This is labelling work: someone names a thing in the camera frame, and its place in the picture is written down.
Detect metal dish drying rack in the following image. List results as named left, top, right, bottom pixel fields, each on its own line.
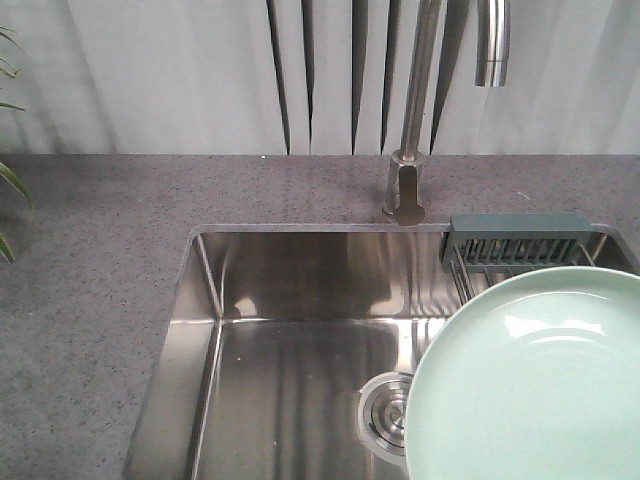
left=440, top=213, right=595, bottom=304

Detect white pleated curtain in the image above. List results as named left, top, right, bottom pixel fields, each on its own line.
left=1, top=1, right=639, bottom=155

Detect green potted plant leaves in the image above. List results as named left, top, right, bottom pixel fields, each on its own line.
left=1, top=26, right=33, bottom=264

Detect round steel sink drain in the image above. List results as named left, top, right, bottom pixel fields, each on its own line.
left=356, top=372, right=413, bottom=463

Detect stainless steel sink basin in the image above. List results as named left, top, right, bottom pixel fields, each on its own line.
left=123, top=224, right=639, bottom=479

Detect stainless steel faucet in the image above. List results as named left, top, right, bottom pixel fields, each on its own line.
left=383, top=1, right=511, bottom=223

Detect steel faucet lever handle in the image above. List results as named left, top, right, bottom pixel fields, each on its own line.
left=394, top=165, right=425, bottom=226

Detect light green round plate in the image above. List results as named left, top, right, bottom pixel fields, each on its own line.
left=405, top=267, right=639, bottom=479

